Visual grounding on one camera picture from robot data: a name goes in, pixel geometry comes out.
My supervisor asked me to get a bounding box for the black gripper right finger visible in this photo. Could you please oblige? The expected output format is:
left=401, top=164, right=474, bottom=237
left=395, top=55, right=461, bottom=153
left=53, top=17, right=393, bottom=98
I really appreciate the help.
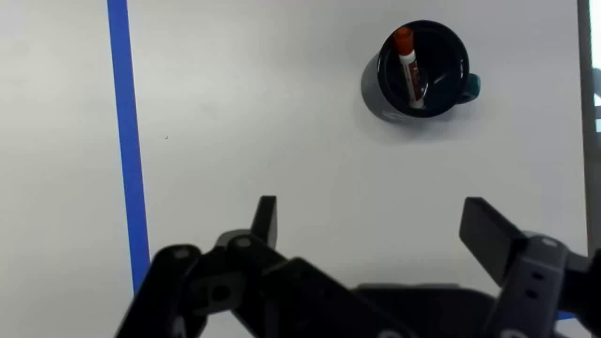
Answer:
left=459, top=196, right=601, bottom=338

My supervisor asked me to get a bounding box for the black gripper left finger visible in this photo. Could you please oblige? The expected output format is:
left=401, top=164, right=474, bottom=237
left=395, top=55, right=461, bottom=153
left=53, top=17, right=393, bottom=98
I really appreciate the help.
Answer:
left=115, top=196, right=418, bottom=338

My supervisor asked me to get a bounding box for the orange capped white marker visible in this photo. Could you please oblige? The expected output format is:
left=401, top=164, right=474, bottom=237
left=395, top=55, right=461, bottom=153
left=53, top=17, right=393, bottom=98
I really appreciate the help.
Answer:
left=393, top=25, right=429, bottom=109

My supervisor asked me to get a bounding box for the black cup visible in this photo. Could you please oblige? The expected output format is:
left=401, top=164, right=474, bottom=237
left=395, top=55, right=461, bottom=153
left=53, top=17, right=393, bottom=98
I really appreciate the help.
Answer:
left=361, top=19, right=483, bottom=124

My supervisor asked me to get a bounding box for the blue tape line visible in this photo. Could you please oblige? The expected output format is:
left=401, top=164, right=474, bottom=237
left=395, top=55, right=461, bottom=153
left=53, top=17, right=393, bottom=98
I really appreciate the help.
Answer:
left=106, top=0, right=153, bottom=297

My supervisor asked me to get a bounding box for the aluminium extrusion base frame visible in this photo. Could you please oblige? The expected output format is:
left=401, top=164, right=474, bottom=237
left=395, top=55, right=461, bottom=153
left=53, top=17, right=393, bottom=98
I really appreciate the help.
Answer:
left=575, top=0, right=601, bottom=260

